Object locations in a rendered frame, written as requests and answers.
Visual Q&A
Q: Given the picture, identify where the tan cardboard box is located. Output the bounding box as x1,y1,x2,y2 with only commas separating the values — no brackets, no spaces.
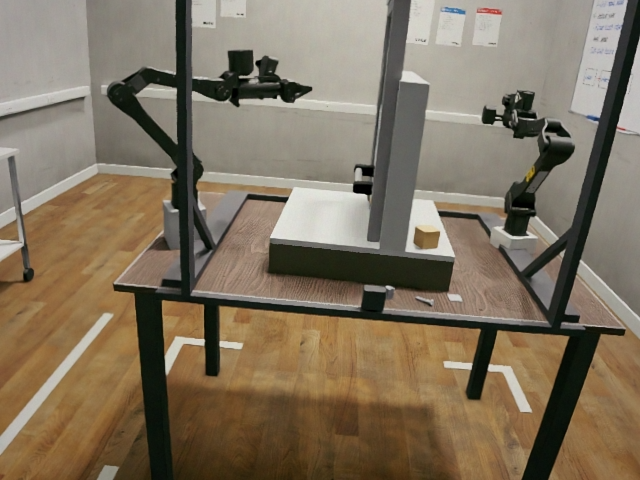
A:
413,225,441,250

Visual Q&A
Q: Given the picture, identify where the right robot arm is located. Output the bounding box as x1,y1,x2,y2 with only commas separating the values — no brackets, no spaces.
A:
501,90,575,237

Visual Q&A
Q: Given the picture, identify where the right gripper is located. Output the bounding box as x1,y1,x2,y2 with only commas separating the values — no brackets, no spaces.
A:
481,105,513,129

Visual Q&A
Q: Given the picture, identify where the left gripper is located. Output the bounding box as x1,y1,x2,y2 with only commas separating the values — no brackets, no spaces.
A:
254,74,312,103

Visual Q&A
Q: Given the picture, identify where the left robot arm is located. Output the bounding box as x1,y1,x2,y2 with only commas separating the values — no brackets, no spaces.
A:
107,49,279,210

